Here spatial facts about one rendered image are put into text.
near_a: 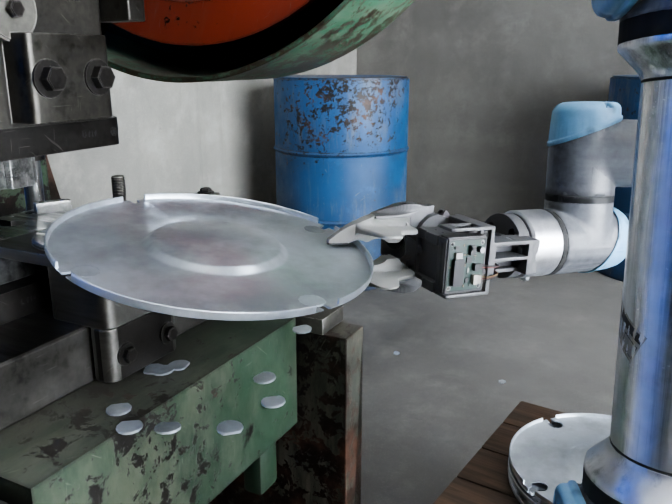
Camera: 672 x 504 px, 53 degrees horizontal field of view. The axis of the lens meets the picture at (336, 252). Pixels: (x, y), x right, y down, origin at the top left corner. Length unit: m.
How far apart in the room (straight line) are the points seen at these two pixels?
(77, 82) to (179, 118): 2.10
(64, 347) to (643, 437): 0.49
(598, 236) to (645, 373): 0.36
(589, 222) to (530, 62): 3.09
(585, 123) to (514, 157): 3.12
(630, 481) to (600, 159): 0.41
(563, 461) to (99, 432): 0.69
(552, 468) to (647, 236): 0.66
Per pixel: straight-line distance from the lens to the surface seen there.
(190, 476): 0.73
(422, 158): 4.06
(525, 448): 1.10
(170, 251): 0.60
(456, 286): 0.67
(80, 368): 0.71
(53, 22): 0.74
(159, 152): 2.72
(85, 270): 0.57
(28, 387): 0.67
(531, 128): 3.87
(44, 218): 0.83
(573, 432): 1.17
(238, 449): 0.80
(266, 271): 0.59
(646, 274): 0.45
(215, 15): 1.01
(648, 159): 0.45
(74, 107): 0.71
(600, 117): 0.79
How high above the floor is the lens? 0.95
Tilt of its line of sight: 16 degrees down
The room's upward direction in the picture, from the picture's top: straight up
